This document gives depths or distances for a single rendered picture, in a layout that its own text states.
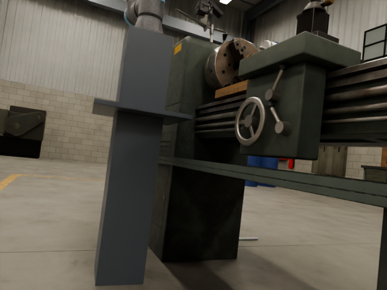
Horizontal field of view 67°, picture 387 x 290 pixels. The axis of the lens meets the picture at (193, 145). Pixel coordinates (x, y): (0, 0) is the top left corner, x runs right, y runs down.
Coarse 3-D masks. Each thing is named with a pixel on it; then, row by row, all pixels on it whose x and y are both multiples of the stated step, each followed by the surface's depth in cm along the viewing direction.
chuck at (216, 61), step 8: (240, 40) 156; (216, 48) 156; (224, 48) 152; (248, 48) 158; (216, 56) 150; (224, 56) 152; (232, 56) 154; (208, 64) 156; (216, 64) 150; (224, 64) 152; (232, 64) 154; (208, 72) 156; (216, 72) 150; (224, 72) 152; (232, 72) 154; (216, 80) 152; (224, 80) 152; (216, 88) 157
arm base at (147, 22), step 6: (144, 12) 132; (138, 18) 134; (144, 18) 131; (150, 18) 132; (156, 18) 133; (138, 24) 132; (144, 24) 130; (150, 24) 131; (156, 24) 132; (150, 30) 130; (156, 30) 131; (162, 30) 136
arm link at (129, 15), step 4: (128, 0) 144; (132, 0) 143; (136, 0) 143; (128, 4) 145; (132, 4) 143; (128, 8) 145; (132, 8) 141; (124, 12) 150; (128, 12) 145; (132, 12) 142; (124, 16) 149; (128, 16) 146; (132, 16) 143; (128, 20) 148; (132, 20) 145; (136, 20) 144; (128, 24) 150; (132, 24) 148
